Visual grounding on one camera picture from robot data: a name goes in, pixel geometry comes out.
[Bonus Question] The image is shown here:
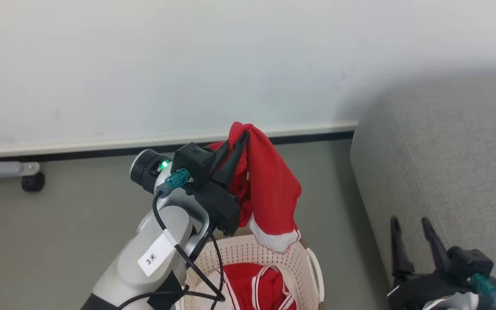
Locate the thin black cable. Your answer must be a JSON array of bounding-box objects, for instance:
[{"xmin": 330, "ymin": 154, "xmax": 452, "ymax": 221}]
[
  {"xmin": 152, "ymin": 192, "xmax": 227, "ymax": 302},
  {"xmin": 119, "ymin": 224, "xmax": 227, "ymax": 310}
]

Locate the red garment with white trim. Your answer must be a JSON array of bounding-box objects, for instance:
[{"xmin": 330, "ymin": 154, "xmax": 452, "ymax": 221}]
[{"xmin": 208, "ymin": 122, "xmax": 303, "ymax": 254}]

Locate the teal cable connector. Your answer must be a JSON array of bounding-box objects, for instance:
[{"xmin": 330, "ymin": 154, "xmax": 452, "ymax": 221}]
[
  {"xmin": 155, "ymin": 169, "xmax": 191, "ymax": 197},
  {"xmin": 468, "ymin": 273, "xmax": 496, "ymax": 309}
]

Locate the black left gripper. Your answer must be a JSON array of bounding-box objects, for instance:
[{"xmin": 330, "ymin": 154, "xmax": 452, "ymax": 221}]
[{"xmin": 191, "ymin": 131, "xmax": 250, "ymax": 237}]

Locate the white paper label tag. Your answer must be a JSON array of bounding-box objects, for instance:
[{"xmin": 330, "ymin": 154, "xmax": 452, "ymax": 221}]
[{"xmin": 138, "ymin": 230, "xmax": 176, "ymax": 277}]

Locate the white and black baseboard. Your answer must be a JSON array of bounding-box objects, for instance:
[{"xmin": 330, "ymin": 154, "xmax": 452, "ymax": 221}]
[{"xmin": 0, "ymin": 121, "xmax": 358, "ymax": 163}]

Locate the beige perforated laundry basket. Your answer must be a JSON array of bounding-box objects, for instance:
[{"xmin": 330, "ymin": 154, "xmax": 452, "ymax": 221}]
[{"xmin": 181, "ymin": 232, "xmax": 325, "ymax": 310}]

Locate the red garment with white stripes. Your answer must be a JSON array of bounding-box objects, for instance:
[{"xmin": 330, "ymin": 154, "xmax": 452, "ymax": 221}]
[{"xmin": 216, "ymin": 263, "xmax": 298, "ymax": 310}]

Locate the grey fabric sofa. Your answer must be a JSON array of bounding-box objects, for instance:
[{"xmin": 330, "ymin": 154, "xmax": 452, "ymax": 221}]
[{"xmin": 350, "ymin": 73, "xmax": 496, "ymax": 310}]

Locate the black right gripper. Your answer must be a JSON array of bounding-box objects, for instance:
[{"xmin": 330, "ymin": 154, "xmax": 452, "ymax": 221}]
[{"xmin": 387, "ymin": 216, "xmax": 477, "ymax": 310}]

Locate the black caster wheel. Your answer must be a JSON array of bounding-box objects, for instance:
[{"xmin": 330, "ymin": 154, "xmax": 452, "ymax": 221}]
[{"xmin": 21, "ymin": 172, "xmax": 45, "ymax": 192}]

